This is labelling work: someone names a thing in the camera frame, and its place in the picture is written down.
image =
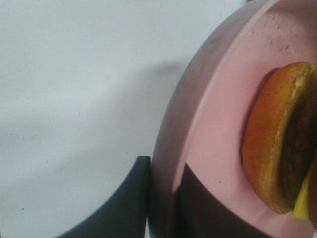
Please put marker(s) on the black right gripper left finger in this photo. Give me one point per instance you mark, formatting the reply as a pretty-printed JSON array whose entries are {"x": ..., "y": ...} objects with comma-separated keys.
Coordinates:
[{"x": 124, "y": 215}]

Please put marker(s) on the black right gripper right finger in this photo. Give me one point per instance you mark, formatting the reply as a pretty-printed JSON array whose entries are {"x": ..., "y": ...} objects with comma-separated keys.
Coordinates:
[{"x": 198, "y": 214}]

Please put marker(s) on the burger with lettuce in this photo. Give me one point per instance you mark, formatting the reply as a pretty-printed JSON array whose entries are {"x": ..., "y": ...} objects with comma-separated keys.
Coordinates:
[{"x": 279, "y": 149}]

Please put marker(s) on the pink round plate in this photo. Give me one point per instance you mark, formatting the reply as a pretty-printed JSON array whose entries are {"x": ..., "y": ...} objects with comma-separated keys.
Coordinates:
[{"x": 204, "y": 122}]

